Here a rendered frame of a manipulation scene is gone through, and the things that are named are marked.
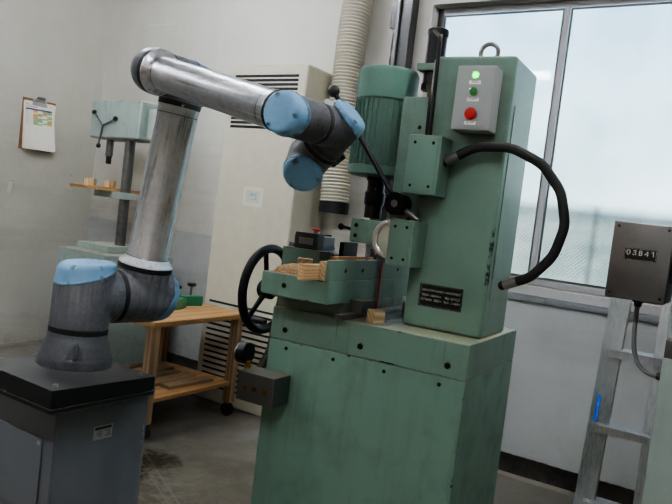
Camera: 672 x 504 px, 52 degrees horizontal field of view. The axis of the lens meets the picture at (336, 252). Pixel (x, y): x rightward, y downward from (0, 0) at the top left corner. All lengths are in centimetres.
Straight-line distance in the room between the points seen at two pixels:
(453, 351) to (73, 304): 95
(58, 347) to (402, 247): 90
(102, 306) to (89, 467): 40
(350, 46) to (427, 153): 185
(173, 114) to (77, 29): 313
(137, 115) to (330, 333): 249
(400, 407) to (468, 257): 42
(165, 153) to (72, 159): 305
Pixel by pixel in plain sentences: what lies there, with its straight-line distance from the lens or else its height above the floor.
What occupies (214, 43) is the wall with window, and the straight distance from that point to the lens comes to 439.
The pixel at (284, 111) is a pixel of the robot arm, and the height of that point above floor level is 126.
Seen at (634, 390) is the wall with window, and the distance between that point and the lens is 314.
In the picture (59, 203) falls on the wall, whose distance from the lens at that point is 491.
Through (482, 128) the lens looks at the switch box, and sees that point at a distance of 175.
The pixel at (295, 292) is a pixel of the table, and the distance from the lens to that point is 181.
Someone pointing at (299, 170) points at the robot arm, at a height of 116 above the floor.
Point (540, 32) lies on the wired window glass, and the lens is 343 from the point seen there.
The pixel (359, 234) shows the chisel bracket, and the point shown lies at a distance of 200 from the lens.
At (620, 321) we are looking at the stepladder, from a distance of 244.
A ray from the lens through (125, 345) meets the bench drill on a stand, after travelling 414.
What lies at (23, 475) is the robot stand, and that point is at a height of 35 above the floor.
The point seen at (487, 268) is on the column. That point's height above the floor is 98.
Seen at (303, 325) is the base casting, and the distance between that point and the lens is 189.
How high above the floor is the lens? 107
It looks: 3 degrees down
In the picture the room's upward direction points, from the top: 7 degrees clockwise
